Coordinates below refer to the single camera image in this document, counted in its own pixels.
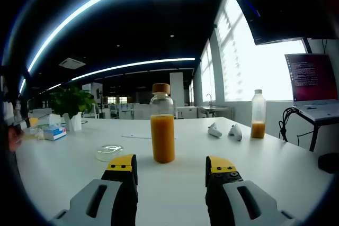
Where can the black laptop stand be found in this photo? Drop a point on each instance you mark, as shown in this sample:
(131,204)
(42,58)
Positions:
(315,136)

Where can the white handheld controller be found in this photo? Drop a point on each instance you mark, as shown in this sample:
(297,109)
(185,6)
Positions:
(214,130)
(235,132)

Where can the glass bottle liquid culture medium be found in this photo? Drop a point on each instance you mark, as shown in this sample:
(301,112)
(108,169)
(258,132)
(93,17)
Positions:
(162,141)

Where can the white plant pot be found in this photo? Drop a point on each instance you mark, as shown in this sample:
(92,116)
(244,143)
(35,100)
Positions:
(74,124)

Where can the steel sink with faucet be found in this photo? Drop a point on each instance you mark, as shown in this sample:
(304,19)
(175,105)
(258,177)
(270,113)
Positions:
(215,109)

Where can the container with yellow liquid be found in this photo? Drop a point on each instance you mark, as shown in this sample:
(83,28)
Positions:
(30,134)

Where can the wooden bottle cap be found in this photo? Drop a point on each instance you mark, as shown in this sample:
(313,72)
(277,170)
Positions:
(161,88)

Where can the blue tissue box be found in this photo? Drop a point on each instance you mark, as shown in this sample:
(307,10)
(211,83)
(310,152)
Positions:
(54,133)

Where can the clear glass Petri dish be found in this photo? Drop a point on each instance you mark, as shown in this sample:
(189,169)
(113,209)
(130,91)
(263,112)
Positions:
(106,158)

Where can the open laptop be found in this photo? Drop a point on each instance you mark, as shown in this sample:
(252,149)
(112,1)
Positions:
(312,77)

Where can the green leafy plant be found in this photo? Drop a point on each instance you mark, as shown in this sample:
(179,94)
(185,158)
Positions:
(71,101)

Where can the row of office desks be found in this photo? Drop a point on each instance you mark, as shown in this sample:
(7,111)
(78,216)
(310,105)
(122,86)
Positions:
(137,110)

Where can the ceiling air vent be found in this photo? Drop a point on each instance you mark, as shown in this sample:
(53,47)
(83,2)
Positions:
(72,63)

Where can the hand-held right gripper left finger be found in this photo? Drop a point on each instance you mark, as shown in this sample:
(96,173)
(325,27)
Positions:
(116,183)

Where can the white table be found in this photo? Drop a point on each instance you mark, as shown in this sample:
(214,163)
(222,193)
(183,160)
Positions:
(172,183)

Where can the plastic bottle with orange liquid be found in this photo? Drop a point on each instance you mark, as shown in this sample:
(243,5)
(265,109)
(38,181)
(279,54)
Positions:
(258,130)

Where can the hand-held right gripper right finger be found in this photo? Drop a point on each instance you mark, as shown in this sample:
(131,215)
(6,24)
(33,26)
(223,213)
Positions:
(219,189)

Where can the black wall monitor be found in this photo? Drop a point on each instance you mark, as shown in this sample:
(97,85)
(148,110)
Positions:
(286,14)

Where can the crumpled white tissue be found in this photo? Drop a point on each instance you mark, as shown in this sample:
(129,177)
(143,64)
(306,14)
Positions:
(40,135)

